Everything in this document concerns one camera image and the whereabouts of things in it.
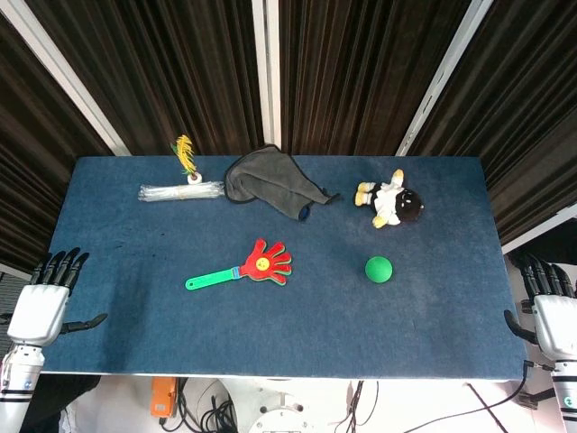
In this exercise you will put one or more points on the green foam ball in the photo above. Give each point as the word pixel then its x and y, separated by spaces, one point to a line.
pixel 378 269

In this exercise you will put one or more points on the grey microfibre cloth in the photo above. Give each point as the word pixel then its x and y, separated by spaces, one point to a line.
pixel 270 180

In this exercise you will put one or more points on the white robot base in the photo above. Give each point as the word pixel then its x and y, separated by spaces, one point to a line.
pixel 275 406

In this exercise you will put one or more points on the yellow green feather shuttlecock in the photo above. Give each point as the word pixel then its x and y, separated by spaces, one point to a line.
pixel 185 155

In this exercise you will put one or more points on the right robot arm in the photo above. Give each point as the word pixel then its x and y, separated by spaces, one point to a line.
pixel 567 392

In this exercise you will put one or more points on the blue felt table cover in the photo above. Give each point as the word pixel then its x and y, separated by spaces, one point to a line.
pixel 270 334

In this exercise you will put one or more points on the white frame post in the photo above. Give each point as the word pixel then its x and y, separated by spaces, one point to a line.
pixel 269 67
pixel 67 81
pixel 442 85

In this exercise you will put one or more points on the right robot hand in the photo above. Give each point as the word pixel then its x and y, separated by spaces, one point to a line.
pixel 554 325

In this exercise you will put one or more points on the dark brown pleated curtain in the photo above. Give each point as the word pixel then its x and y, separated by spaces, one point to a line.
pixel 189 67

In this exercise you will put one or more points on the orange control pendant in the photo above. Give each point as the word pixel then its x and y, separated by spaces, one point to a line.
pixel 163 397

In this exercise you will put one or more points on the black white plush doll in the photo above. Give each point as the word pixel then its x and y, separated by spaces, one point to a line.
pixel 392 200

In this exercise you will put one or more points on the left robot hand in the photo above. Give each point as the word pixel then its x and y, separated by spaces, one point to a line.
pixel 38 311

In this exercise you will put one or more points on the clear plastic straw bundle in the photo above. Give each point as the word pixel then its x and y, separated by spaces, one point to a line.
pixel 180 191

